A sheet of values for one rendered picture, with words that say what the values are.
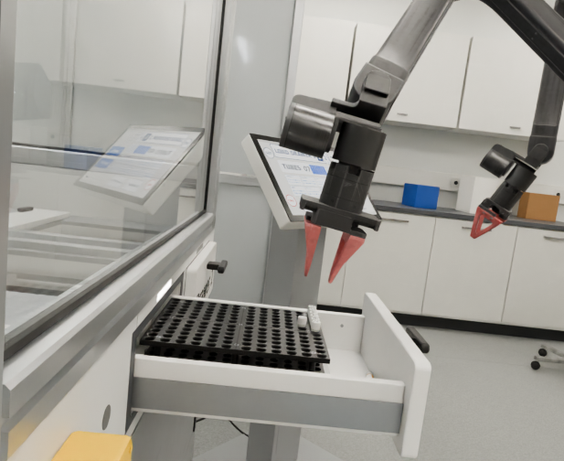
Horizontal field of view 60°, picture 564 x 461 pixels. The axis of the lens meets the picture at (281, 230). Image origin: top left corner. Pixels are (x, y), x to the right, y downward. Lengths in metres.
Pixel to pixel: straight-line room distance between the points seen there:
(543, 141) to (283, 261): 0.83
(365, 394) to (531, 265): 3.59
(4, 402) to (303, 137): 0.43
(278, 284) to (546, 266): 2.83
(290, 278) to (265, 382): 1.08
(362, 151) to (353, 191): 0.05
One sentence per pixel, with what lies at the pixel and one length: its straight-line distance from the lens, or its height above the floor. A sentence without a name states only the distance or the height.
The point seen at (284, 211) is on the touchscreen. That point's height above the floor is 0.99.
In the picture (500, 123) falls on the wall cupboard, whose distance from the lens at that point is 4.30.
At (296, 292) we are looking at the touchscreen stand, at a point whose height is 0.70.
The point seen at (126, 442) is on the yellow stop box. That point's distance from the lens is 0.40.
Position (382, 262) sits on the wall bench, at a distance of 3.73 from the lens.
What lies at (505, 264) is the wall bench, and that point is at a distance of 4.02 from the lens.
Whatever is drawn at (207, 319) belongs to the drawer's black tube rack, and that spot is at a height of 0.90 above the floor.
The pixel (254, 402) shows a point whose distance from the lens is 0.57.
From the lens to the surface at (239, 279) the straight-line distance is 2.36.
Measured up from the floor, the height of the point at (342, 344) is 0.85.
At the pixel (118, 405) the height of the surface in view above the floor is 0.87.
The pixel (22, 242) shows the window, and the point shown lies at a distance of 0.33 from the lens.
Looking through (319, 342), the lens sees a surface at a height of 0.90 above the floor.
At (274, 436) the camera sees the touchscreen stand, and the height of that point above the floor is 0.19.
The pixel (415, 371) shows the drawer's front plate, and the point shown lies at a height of 0.92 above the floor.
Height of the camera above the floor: 1.12
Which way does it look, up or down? 8 degrees down
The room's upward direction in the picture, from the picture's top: 7 degrees clockwise
